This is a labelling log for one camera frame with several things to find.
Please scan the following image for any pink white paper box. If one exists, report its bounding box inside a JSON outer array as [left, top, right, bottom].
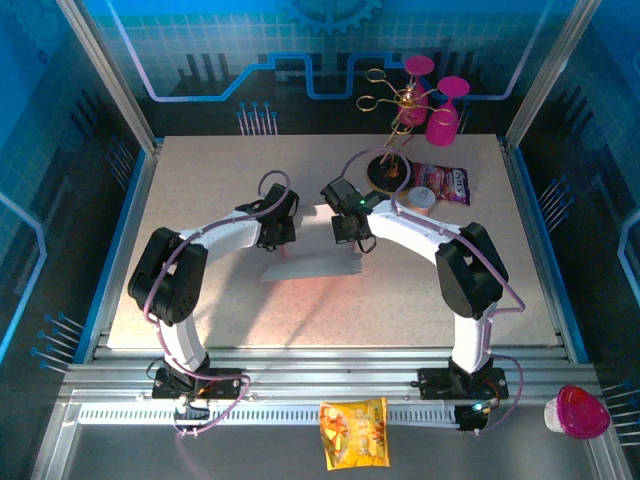
[[259, 202, 364, 284]]

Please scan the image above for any small black controller box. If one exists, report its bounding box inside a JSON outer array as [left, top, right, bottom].
[[455, 403, 490, 435]]

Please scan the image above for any small round white-lidded cup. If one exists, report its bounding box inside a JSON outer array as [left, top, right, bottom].
[[407, 185, 437, 217]]

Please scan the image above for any purple candy bag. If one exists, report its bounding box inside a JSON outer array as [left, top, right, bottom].
[[412, 162, 472, 206]]

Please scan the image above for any pink wine glass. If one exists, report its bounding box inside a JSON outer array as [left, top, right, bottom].
[[394, 54, 436, 126], [424, 75, 471, 147]]

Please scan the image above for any yellow snack bag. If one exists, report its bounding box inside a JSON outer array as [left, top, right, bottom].
[[318, 397, 392, 472]]

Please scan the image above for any white cup with pink lid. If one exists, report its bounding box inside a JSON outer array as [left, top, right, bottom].
[[543, 384, 612, 441]]

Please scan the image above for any gold wire glass rack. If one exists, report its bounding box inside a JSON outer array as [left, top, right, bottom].
[[355, 68, 432, 194]]

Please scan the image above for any aluminium side rail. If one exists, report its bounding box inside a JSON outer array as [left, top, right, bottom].
[[497, 134, 576, 364], [87, 139, 166, 361]]

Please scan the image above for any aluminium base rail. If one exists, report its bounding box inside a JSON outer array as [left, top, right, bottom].
[[59, 347, 601, 409]]

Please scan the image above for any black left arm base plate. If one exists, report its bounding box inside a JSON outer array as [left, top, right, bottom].
[[149, 367, 246, 401]]

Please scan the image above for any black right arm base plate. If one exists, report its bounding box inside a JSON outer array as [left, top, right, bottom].
[[417, 367, 509, 401]]

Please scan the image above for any white slotted cable duct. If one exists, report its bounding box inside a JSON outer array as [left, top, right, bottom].
[[74, 403, 459, 427]]

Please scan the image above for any aluminium frame post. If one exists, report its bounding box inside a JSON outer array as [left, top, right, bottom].
[[55, 0, 164, 154], [503, 0, 587, 151]]

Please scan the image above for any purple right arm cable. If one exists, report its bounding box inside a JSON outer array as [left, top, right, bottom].
[[339, 147, 526, 436]]

